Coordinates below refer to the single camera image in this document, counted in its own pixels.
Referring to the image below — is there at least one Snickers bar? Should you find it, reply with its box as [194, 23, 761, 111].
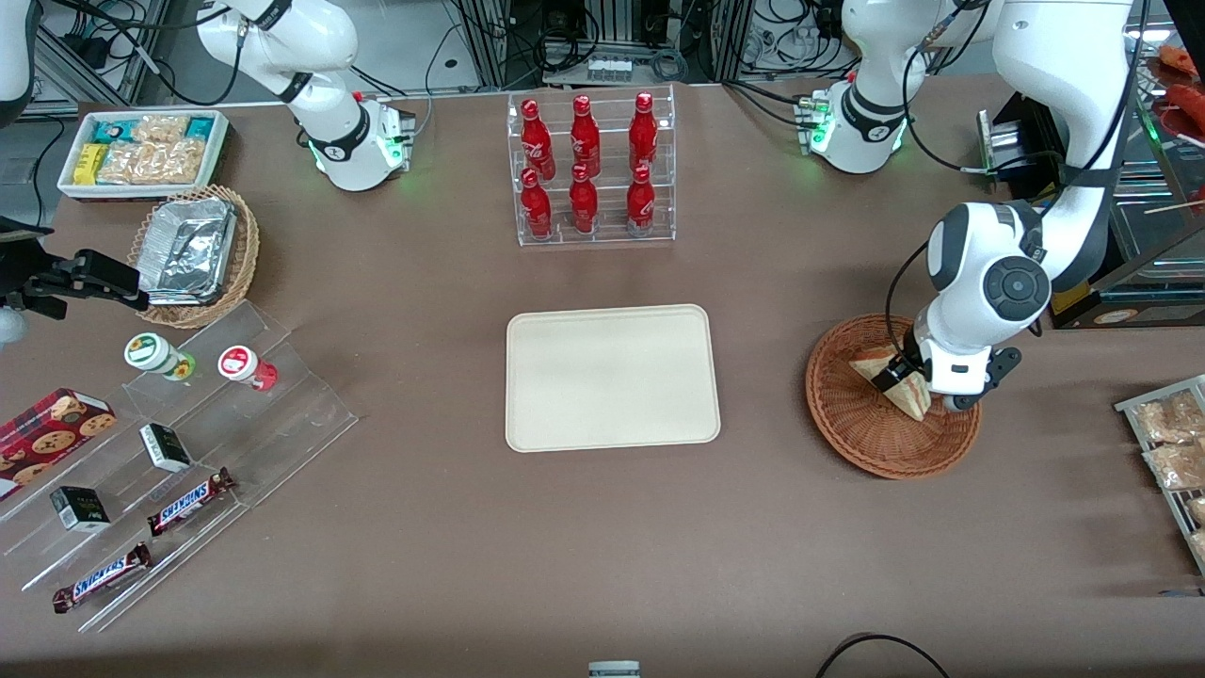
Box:
[52, 542, 153, 614]
[147, 467, 236, 538]

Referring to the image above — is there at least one aluminium foil container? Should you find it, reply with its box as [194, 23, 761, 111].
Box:
[139, 198, 238, 307]

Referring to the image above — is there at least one clear acrylic stepped display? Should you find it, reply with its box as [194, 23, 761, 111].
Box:
[0, 299, 361, 634]

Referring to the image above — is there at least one large clear cracker bag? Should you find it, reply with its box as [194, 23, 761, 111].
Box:
[97, 139, 208, 186]

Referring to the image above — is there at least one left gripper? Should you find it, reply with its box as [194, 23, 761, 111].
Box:
[871, 320, 1024, 396]

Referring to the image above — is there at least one black hot food display case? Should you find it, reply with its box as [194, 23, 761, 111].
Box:
[977, 14, 1205, 331]

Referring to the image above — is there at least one grey wire rack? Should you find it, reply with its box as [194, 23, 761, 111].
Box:
[1115, 375, 1205, 577]

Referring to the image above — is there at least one small black box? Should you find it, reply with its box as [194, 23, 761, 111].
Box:
[49, 486, 111, 534]
[139, 423, 193, 474]

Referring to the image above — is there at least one light wicker basket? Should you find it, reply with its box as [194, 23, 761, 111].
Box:
[127, 185, 261, 330]

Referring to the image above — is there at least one black cable loop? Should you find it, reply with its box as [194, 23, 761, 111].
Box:
[814, 633, 952, 678]

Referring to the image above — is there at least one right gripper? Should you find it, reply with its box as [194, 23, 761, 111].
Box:
[26, 248, 150, 319]

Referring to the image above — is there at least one triangular sandwich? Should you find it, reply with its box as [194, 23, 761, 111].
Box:
[849, 347, 933, 422]

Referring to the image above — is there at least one red cola bottle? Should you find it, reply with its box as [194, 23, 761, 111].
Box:
[521, 98, 556, 180]
[569, 164, 600, 234]
[626, 165, 657, 236]
[629, 91, 659, 175]
[570, 94, 602, 178]
[521, 168, 554, 239]

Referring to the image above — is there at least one red lid cup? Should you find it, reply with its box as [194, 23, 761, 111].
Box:
[217, 346, 279, 393]

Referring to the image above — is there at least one green lid cup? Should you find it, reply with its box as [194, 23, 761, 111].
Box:
[124, 332, 197, 381]

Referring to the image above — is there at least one red cookie box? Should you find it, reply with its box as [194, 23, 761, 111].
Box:
[0, 388, 118, 502]

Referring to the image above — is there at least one cream plastic tray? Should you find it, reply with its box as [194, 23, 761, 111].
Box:
[506, 303, 722, 454]

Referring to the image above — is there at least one clear acrylic bottle rack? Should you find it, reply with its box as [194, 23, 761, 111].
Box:
[506, 83, 677, 248]

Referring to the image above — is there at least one small clear cracker bag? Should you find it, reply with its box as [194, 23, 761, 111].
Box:
[132, 115, 191, 144]

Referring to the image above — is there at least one white snack bin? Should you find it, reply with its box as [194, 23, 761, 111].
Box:
[56, 109, 232, 201]

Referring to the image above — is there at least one brown wicker basket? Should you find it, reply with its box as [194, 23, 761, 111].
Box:
[805, 314, 983, 480]

